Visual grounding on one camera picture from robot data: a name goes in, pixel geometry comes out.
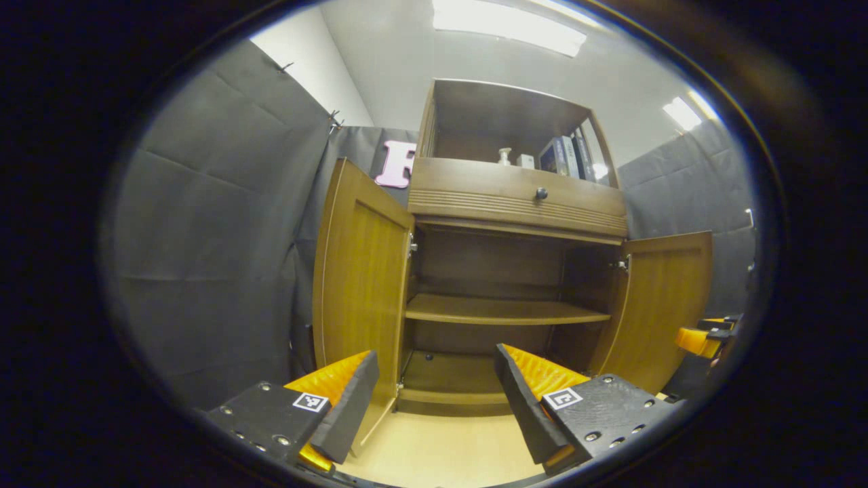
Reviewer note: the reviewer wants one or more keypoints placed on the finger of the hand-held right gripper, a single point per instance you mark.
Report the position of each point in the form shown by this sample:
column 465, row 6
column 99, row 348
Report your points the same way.
column 719, row 322
column 695, row 341

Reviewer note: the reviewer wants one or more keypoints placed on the small ceiling light panel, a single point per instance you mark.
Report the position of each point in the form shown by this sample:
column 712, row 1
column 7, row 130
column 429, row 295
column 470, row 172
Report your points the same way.
column 682, row 114

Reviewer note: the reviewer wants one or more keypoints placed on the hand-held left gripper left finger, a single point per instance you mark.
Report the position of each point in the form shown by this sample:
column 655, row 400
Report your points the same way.
column 349, row 413

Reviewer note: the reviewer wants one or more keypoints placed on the wooden shoe cabinet door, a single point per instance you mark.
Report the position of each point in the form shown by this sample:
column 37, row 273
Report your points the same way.
column 664, row 305
column 359, row 285

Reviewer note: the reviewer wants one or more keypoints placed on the wooden double-door shoe cabinet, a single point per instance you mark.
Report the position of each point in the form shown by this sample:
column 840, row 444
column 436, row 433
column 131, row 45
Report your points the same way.
column 502, row 115

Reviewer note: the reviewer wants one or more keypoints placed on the dark blue book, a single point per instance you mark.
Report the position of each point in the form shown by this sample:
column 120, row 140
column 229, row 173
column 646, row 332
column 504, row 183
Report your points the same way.
column 553, row 157
column 586, row 157
column 573, row 157

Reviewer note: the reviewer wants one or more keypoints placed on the metal door hinge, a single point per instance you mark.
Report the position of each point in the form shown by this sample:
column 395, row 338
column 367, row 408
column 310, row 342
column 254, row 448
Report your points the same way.
column 412, row 245
column 622, row 263

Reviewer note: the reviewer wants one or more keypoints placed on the small white box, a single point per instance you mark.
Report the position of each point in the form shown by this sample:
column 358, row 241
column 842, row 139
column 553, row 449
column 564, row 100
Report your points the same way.
column 526, row 161

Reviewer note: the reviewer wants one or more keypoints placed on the small white bottle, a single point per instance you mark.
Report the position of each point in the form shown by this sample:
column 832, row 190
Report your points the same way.
column 504, row 157

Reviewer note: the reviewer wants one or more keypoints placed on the wooden cabinet shelf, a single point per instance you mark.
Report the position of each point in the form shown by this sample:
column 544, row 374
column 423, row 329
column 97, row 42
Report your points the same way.
column 502, row 308

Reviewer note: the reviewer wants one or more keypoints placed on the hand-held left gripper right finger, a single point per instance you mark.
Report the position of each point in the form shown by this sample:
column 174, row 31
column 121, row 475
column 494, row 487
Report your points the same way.
column 525, row 413

